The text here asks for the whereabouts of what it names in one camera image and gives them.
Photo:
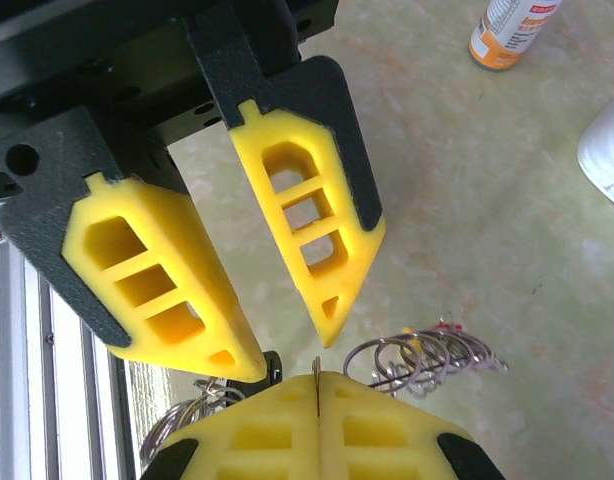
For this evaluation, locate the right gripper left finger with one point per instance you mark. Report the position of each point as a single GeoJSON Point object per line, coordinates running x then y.
{"type": "Point", "coordinates": [267, 410]}

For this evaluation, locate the metal disc keyring with rings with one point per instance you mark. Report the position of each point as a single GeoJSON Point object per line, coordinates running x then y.
{"type": "Point", "coordinates": [316, 372]}

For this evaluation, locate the black-capped key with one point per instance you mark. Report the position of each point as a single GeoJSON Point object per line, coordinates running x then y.
{"type": "Point", "coordinates": [273, 367]}

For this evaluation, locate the orange-capped white pill bottle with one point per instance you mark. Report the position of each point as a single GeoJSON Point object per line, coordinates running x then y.
{"type": "Point", "coordinates": [512, 30]}

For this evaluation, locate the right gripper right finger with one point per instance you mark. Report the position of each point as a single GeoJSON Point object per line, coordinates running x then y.
{"type": "Point", "coordinates": [382, 415]}

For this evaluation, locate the red-capped key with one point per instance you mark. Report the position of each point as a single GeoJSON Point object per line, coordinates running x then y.
{"type": "Point", "coordinates": [449, 326]}

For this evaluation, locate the white zip case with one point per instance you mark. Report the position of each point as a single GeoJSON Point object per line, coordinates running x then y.
{"type": "Point", "coordinates": [607, 160]}

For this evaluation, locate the aluminium table edge rail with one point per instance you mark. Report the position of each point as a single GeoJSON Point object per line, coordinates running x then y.
{"type": "Point", "coordinates": [37, 375]}

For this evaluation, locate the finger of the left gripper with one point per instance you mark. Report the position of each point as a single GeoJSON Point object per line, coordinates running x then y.
{"type": "Point", "coordinates": [337, 150]}
{"type": "Point", "coordinates": [187, 260]}

